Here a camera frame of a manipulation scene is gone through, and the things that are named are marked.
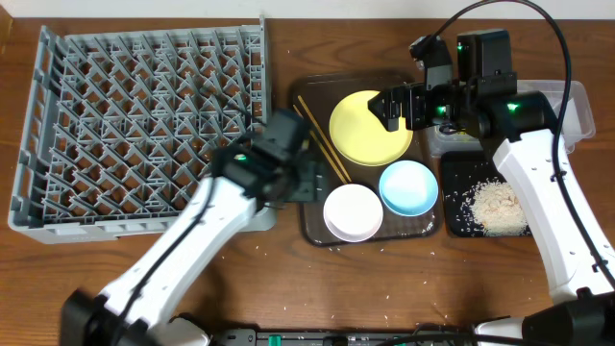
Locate dark brown serving tray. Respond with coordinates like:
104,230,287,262
289,71,442,247

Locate yellow plate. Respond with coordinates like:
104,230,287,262
329,90,413,167

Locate light blue bowl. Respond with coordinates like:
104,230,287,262
378,161,439,217

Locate clear plastic waste bin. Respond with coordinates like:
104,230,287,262
427,80,596,158

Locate right wooden chopstick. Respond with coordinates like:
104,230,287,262
297,95,352,184

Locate wooden chopstick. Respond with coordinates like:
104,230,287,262
292,105,352,184
297,95,352,184

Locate left wooden chopstick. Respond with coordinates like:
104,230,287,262
292,105,352,184

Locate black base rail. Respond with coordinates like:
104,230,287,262
210,327,454,346

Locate pink white bowl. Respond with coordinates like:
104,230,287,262
323,184,383,243

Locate black waste tray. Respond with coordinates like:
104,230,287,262
440,151,531,237

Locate grey plastic dishwasher rack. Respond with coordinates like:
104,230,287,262
8,21,271,244

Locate rice food scraps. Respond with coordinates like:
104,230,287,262
444,178,529,237

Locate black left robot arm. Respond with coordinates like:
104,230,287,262
59,146,323,345

